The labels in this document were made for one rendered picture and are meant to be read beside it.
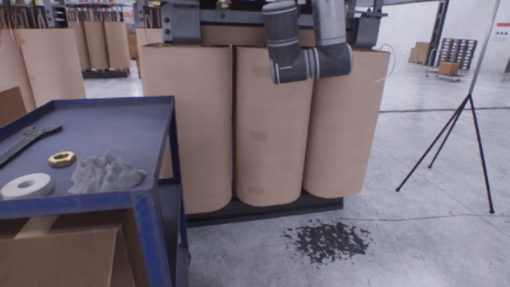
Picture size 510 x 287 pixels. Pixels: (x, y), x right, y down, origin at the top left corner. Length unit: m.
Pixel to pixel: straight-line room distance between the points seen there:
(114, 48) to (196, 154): 5.72
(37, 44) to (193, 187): 2.30
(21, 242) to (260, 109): 0.98
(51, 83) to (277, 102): 2.50
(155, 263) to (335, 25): 0.79
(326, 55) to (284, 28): 0.17
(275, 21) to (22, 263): 0.79
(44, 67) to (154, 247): 2.81
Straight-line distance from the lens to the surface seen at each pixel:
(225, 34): 1.28
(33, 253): 0.57
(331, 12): 0.87
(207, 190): 1.39
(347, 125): 1.45
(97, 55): 6.97
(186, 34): 1.18
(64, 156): 0.69
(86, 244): 0.53
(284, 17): 0.82
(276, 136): 1.30
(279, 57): 0.85
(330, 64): 0.88
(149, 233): 0.50
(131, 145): 0.69
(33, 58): 3.22
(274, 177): 1.42
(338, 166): 1.55
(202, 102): 1.18
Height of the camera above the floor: 1.15
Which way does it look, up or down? 21 degrees down
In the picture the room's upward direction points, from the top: 2 degrees clockwise
